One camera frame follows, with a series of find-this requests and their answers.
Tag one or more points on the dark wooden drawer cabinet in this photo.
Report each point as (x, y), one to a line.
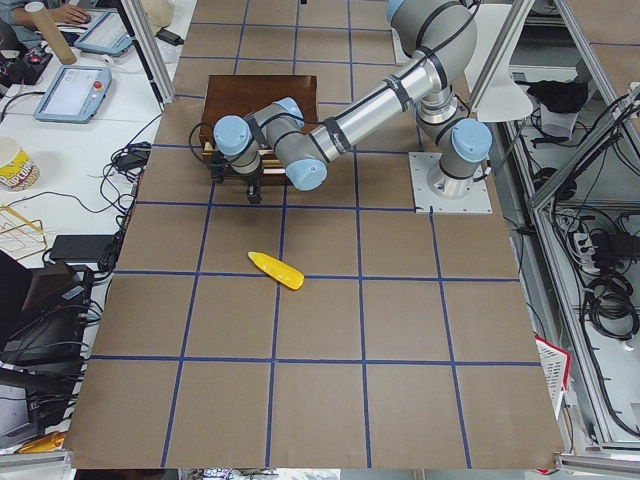
(244, 94)

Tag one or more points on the black power adapter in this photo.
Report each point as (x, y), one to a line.
(94, 248)

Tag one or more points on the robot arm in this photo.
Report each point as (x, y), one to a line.
(440, 37)

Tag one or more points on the yellow paper popcorn cup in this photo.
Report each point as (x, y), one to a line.
(18, 172)

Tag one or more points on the teach pendant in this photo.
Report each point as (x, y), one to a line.
(104, 34)
(74, 95)

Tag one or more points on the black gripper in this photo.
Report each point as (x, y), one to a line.
(248, 177)

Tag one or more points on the aluminium frame post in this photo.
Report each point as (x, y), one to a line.
(138, 29)

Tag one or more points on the near teach pendant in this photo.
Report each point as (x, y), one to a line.
(74, 95)

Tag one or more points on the gold wire rack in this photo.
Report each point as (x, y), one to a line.
(20, 237)

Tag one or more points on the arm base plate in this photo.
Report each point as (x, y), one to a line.
(435, 193)

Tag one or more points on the cardboard tube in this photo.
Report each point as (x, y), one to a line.
(46, 22)

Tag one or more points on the far teach pendant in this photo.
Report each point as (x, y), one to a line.
(104, 34)

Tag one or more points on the white plastic basket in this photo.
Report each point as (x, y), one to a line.
(556, 364)

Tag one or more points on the beige baseball cap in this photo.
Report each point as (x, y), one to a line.
(159, 13)

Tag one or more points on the yellow toy corn cob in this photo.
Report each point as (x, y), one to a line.
(278, 270)

